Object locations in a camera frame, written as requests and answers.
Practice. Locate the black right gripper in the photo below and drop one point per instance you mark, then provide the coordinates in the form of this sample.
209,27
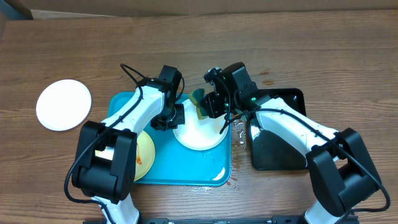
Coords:
214,106

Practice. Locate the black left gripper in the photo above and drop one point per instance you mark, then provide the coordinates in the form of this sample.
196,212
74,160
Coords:
157,124

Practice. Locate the yellow green sponge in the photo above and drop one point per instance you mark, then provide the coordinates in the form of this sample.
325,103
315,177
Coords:
197,97

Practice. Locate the white plate with ketchup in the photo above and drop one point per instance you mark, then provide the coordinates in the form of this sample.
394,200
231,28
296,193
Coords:
199,134

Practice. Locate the yellow plate with ketchup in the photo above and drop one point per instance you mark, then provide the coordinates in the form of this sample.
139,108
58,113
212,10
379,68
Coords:
145,155

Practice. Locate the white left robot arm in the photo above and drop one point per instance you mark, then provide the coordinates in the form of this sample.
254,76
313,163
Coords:
105,162

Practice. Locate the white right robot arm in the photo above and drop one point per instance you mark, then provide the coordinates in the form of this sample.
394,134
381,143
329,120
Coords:
343,176

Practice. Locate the teal plastic tray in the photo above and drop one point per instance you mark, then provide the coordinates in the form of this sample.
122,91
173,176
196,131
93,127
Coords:
174,163

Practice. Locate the black water tray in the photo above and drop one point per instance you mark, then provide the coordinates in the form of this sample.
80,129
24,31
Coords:
269,151

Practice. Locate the cardboard back panel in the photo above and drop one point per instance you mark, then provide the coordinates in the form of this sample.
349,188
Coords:
199,7

